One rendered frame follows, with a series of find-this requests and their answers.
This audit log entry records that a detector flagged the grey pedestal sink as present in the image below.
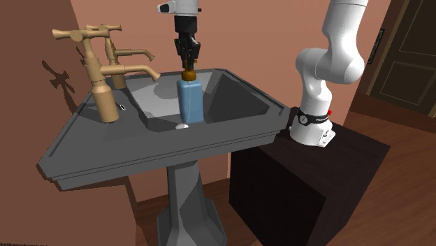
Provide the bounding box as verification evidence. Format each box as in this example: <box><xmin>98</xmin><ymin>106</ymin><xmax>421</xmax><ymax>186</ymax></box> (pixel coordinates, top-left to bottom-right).
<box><xmin>36</xmin><ymin>68</ymin><xmax>291</xmax><ymax>246</ymax></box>

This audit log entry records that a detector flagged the dark brown panelled door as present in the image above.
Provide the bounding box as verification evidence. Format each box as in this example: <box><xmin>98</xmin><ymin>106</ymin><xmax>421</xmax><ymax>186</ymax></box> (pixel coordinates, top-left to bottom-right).
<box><xmin>365</xmin><ymin>0</ymin><xmax>436</xmax><ymax>119</ymax></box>

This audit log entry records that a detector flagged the dark rectangular wall plate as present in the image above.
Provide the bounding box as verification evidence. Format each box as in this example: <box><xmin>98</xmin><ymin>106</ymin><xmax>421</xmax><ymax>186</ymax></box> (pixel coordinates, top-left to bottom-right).
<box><xmin>367</xmin><ymin>29</ymin><xmax>386</xmax><ymax>66</ymax></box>

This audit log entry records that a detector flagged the large brass tap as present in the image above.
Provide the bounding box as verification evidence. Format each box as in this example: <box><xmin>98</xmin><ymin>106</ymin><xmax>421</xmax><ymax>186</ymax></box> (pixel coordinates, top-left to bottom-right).
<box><xmin>52</xmin><ymin>27</ymin><xmax>161</xmax><ymax>124</ymax></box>

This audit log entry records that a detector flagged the small brass tap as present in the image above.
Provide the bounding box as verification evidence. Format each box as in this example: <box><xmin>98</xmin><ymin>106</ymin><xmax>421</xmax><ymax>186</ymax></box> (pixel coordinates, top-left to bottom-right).
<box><xmin>85</xmin><ymin>23</ymin><xmax>157</xmax><ymax>90</ymax></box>

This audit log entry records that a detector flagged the blue soap bottle brown pump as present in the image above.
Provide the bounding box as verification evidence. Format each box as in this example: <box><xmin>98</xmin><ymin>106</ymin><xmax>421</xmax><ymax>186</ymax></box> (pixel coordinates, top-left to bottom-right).
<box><xmin>175</xmin><ymin>59</ymin><xmax>205</xmax><ymax>126</ymax></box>

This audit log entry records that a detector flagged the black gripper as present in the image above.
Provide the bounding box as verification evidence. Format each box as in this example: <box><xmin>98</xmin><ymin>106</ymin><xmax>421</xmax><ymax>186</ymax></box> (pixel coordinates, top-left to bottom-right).
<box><xmin>173</xmin><ymin>15</ymin><xmax>201</xmax><ymax>69</ymax></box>

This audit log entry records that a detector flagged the dark robot stand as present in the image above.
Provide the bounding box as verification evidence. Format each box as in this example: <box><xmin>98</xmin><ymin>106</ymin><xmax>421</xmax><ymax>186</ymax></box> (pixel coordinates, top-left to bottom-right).
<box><xmin>228</xmin><ymin>106</ymin><xmax>392</xmax><ymax>246</ymax></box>

